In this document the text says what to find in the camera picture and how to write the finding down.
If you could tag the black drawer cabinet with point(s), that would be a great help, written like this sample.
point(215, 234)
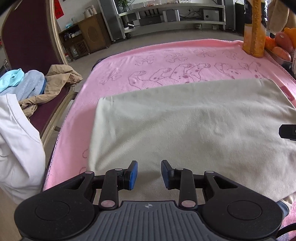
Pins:
point(240, 18)

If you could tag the grey tower speaker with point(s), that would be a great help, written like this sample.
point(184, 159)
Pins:
point(229, 16)
point(113, 20)

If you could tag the pale red apple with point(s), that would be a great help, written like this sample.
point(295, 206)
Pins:
point(281, 53)

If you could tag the black subwoofer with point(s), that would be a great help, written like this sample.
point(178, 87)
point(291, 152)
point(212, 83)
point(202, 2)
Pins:
point(211, 14)

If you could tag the dark red apple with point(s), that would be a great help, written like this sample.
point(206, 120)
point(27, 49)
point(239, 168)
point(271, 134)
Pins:
point(284, 41)

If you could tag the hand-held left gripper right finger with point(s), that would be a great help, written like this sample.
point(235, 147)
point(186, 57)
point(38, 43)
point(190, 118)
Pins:
point(166, 175)

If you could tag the orange juice bottle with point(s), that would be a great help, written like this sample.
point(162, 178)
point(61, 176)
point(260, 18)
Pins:
point(254, 32)

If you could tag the small tangerine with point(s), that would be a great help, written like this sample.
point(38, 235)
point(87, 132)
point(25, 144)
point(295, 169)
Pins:
point(269, 42)

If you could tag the black media receiver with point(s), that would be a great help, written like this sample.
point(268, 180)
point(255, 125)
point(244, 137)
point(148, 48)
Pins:
point(150, 20)

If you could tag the metal fruit tray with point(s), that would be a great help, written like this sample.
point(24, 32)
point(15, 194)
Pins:
point(283, 63)

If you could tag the large orange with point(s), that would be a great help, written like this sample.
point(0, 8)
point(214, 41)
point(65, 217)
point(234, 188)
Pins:
point(291, 36)

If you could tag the white garment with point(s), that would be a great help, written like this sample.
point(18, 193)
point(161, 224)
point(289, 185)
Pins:
point(18, 150)

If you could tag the white kettle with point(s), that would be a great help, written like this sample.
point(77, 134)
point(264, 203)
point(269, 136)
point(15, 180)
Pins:
point(90, 11)

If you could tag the pink printed towel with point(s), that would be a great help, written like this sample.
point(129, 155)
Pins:
point(161, 53)

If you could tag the fluffy tan coat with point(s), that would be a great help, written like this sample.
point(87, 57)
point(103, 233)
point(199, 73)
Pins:
point(278, 16)

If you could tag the cream sweatshirt with navy trim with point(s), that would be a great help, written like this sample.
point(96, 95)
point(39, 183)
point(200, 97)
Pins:
point(185, 125)

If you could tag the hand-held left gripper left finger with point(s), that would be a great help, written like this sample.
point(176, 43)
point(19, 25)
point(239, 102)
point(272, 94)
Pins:
point(133, 176)

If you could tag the tan garment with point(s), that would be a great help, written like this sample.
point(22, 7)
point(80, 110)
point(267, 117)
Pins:
point(60, 76)

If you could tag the silver box speaker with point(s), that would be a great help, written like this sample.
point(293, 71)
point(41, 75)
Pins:
point(171, 15)

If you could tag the grey TV stand shelf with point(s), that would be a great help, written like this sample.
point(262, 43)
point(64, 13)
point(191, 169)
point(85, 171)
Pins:
point(173, 22)

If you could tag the potted green plant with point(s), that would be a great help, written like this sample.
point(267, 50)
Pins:
point(123, 5)

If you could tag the maroon padded chair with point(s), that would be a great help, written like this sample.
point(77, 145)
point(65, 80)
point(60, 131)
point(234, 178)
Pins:
point(25, 34)

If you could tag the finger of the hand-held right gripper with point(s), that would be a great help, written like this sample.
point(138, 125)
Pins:
point(289, 132)

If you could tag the wooden cabinet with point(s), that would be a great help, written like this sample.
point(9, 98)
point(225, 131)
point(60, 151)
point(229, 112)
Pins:
point(92, 34)

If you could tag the red wall banner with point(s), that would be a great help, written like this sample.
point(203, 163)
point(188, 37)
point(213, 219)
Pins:
point(58, 9)

